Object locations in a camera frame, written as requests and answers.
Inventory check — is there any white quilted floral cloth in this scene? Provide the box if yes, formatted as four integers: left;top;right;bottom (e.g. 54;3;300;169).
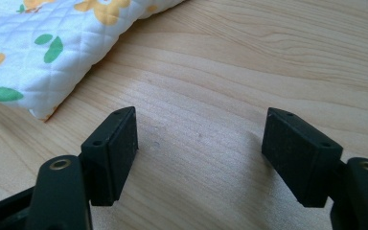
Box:
0;0;186;123

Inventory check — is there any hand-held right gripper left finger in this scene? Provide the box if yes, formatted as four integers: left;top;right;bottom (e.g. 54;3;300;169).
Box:
80;105;139;207

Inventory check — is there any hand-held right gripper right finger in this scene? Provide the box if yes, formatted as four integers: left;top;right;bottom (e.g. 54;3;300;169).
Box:
261;106;344;209

